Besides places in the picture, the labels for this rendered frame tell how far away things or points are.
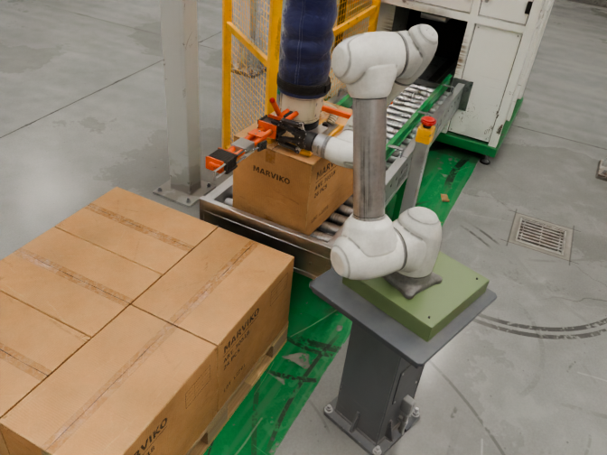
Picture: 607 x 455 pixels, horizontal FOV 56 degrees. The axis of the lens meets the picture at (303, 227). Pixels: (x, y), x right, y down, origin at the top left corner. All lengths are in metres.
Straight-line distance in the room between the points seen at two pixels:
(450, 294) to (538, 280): 1.66
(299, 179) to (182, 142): 1.37
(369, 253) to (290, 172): 0.77
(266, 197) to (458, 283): 0.95
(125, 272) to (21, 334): 0.45
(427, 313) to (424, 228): 0.29
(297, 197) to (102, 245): 0.86
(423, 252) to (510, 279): 1.72
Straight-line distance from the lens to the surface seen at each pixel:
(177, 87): 3.50
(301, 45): 2.34
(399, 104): 4.11
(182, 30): 3.35
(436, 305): 1.99
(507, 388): 2.96
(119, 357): 2.12
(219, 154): 2.06
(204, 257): 2.47
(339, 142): 2.18
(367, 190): 1.75
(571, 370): 3.20
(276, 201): 2.55
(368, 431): 2.54
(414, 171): 2.78
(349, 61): 1.63
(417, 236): 1.88
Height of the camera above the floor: 2.12
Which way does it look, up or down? 36 degrees down
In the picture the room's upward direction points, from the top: 6 degrees clockwise
